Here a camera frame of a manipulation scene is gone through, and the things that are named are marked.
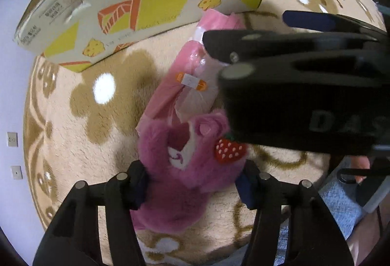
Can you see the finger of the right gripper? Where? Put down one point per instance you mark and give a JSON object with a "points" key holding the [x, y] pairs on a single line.
{"points": [[233, 46], [327, 22]]}

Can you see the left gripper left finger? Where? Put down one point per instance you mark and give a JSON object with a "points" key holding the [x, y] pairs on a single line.
{"points": [[72, 237]]}

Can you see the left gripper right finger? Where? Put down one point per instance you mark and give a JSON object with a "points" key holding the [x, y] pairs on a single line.
{"points": [[314, 237]]}

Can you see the pink tissue pack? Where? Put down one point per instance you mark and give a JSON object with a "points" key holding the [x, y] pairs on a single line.
{"points": [[189, 88]]}

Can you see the pink bear plush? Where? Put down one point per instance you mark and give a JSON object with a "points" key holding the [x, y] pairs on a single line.
{"points": [[186, 163]]}

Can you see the person's hand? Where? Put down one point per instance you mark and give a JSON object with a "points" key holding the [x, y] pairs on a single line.
{"points": [[360, 163]]}

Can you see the beige patterned carpet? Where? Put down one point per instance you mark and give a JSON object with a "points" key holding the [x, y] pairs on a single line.
{"points": [[80, 122]]}

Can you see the lower wall socket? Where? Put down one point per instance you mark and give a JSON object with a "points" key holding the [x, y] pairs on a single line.
{"points": [[16, 172]]}

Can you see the wall socket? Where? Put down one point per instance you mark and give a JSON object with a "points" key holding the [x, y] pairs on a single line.
{"points": [[16, 172], [12, 139]]}

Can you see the upper wall socket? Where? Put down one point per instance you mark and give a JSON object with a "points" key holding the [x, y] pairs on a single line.
{"points": [[12, 139]]}

